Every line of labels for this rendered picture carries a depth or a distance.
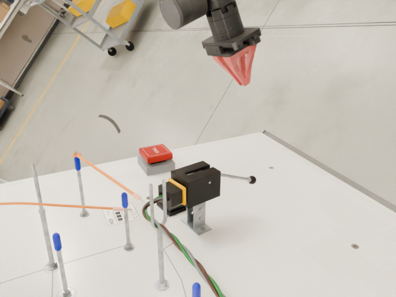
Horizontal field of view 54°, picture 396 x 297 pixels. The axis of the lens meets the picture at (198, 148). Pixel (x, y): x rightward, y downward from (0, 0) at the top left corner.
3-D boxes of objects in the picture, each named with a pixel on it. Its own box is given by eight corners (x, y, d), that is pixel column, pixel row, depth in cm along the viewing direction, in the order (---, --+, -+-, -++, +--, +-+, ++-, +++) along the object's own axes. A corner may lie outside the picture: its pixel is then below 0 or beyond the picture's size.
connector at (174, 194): (198, 195, 54) (198, 182, 53) (170, 208, 51) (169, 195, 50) (185, 187, 56) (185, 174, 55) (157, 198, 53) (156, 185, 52)
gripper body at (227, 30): (236, 53, 66) (223, 10, 63) (203, 51, 74) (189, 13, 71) (263, 37, 68) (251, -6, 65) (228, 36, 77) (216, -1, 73)
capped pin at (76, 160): (91, 213, 60) (83, 150, 56) (84, 218, 59) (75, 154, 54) (85, 210, 61) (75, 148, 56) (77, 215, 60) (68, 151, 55)
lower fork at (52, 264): (44, 263, 50) (23, 164, 44) (58, 258, 51) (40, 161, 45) (46, 273, 48) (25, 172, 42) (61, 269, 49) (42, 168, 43)
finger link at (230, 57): (241, 94, 72) (225, 46, 67) (218, 89, 77) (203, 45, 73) (267, 77, 74) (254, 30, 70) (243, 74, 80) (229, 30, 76)
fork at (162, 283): (165, 277, 48) (161, 175, 42) (173, 286, 46) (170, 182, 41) (151, 284, 47) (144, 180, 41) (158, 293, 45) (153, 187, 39)
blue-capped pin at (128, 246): (136, 248, 53) (132, 193, 49) (126, 252, 52) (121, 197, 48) (131, 242, 54) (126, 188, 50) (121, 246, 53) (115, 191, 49)
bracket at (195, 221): (211, 230, 56) (212, 200, 54) (198, 236, 55) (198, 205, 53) (193, 215, 60) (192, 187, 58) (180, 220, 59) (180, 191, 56)
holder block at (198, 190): (220, 195, 55) (221, 171, 54) (188, 208, 52) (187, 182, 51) (203, 184, 58) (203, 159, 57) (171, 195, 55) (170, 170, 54)
